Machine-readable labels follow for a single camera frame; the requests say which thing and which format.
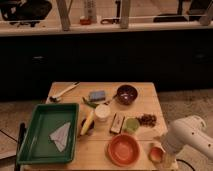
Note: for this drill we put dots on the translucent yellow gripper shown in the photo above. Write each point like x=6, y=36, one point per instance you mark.
x=165, y=160

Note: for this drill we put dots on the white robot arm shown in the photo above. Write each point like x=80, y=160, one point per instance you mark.
x=185, y=131

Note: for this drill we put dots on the orange bowl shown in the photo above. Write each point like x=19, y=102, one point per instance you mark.
x=123, y=150

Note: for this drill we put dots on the purple bowl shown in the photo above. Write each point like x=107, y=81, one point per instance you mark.
x=126, y=94

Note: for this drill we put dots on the brown grapes bunch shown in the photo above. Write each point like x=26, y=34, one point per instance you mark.
x=147, y=120

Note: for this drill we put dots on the brown rectangular box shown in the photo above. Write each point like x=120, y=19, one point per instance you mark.
x=117, y=123

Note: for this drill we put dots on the white round container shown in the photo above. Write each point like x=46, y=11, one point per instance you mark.
x=102, y=112

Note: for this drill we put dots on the yellow banana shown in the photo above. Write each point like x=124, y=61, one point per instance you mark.
x=89, y=119

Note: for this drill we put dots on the blue sponge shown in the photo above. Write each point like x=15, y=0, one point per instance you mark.
x=97, y=96

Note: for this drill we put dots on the green bean pod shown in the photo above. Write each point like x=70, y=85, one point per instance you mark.
x=91, y=104

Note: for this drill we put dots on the white folded cloth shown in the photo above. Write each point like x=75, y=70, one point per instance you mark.
x=60, y=136

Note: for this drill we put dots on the green plastic tray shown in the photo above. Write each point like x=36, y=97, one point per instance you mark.
x=38, y=147

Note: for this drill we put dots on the black pole beside table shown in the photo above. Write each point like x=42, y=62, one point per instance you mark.
x=22, y=130

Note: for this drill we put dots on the red object on shelf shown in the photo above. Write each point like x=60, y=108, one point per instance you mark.
x=84, y=21

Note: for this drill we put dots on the black office chair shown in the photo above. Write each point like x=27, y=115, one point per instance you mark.
x=30, y=12

